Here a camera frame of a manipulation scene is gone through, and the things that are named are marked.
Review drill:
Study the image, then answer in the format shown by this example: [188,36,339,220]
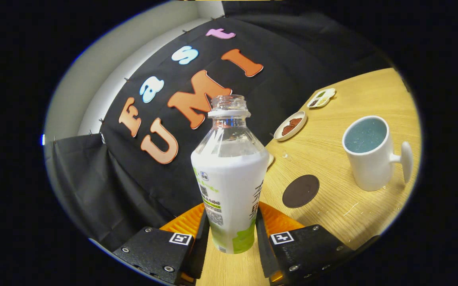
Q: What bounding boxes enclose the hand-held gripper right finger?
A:
[255,201,355,286]

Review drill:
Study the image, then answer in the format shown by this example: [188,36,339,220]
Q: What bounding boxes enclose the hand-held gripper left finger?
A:
[112,203,210,286]

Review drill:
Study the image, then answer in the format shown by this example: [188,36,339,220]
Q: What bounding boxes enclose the dark brown round coaster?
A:
[282,174,320,209]

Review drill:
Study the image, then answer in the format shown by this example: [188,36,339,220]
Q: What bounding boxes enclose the white green juice bottle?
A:
[190,95,270,255]

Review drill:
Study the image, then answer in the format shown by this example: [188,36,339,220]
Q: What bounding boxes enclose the white cup with blue inside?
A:
[342,115,413,192]

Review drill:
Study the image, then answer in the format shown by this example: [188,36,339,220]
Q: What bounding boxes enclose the wooden table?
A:
[195,68,422,286]

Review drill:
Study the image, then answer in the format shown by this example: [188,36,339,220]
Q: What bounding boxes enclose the small cream plate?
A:
[273,111,307,142]

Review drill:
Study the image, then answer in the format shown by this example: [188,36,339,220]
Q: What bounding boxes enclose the white divided sauce dish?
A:
[307,88,336,109]

